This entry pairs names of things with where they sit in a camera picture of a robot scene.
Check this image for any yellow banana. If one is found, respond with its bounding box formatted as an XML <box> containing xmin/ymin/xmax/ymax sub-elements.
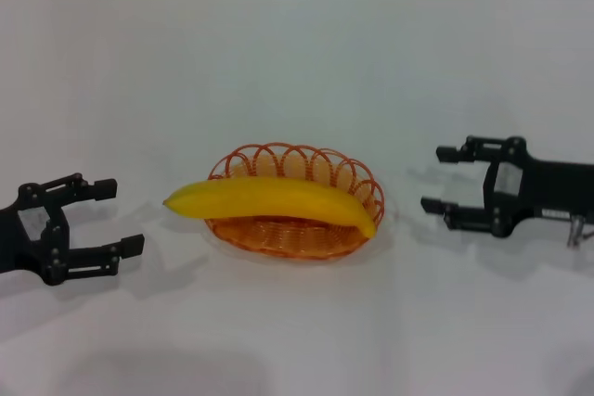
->
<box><xmin>161</xmin><ymin>176</ymin><xmax>378</xmax><ymax>239</ymax></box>

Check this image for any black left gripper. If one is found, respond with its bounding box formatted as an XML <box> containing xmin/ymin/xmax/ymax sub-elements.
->
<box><xmin>0</xmin><ymin>173</ymin><xmax>147</xmax><ymax>287</ymax></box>

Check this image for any orange plastic wire basket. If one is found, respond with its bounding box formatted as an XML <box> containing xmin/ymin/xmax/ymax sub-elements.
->
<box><xmin>203</xmin><ymin>140</ymin><xmax>386</xmax><ymax>261</ymax></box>

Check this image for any right arm connector cable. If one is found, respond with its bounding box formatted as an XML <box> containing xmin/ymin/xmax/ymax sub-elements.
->
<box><xmin>566</xmin><ymin>213</ymin><xmax>594</xmax><ymax>248</ymax></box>

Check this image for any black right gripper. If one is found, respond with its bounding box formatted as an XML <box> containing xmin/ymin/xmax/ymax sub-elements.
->
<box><xmin>420</xmin><ymin>134</ymin><xmax>594</xmax><ymax>239</ymax></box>

